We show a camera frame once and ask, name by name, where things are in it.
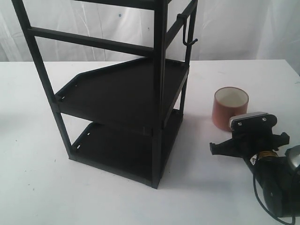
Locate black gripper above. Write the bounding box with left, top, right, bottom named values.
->
left=210, top=114, right=290, bottom=156

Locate terracotta pink mug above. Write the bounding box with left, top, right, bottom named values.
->
left=212, top=87, right=249, bottom=132

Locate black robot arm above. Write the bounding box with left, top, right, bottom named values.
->
left=210, top=112, right=300, bottom=225

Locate black metal shelf rack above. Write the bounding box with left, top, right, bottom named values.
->
left=12, top=0, right=198, bottom=188

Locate black metal hook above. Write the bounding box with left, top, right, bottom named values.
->
left=177, top=14, right=198, bottom=47

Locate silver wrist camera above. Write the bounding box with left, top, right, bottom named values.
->
left=229, top=112, right=269, bottom=131

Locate black cable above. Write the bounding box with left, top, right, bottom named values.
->
left=252, top=172, right=297, bottom=225

